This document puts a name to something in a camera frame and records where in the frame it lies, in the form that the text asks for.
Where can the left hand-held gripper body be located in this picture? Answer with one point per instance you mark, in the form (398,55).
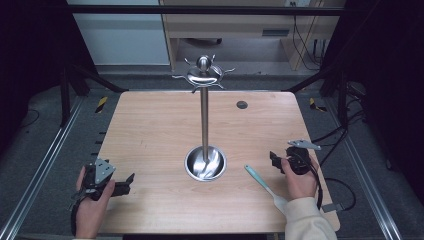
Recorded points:
(100,171)

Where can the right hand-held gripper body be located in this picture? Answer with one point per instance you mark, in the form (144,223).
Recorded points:
(298,160)

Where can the steel utensil rack with hooks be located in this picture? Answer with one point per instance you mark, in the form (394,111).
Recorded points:
(204,116)

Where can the person's right hand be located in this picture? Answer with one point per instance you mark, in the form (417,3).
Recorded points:
(300,183)

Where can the person's left hand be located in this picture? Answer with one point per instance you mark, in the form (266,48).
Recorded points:
(90,211)

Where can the yellow black floor tape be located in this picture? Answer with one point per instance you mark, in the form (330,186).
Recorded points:
(315,105)
(101,104)

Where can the black curtain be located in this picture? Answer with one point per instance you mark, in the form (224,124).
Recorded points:
(386,66)
(33,50)

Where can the light wooden desk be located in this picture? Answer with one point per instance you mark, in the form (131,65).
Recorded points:
(233,30)

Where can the white cabinet panel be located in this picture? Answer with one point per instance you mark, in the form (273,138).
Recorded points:
(123,36)

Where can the aluminium floor rail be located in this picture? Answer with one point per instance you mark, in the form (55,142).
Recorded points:
(366,180)
(43,160)

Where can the black metal frame stand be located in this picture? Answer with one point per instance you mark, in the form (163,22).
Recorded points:
(333,83)
(70,86)

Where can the black horizontal frame bar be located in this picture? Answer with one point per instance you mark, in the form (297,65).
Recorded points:
(200,10)

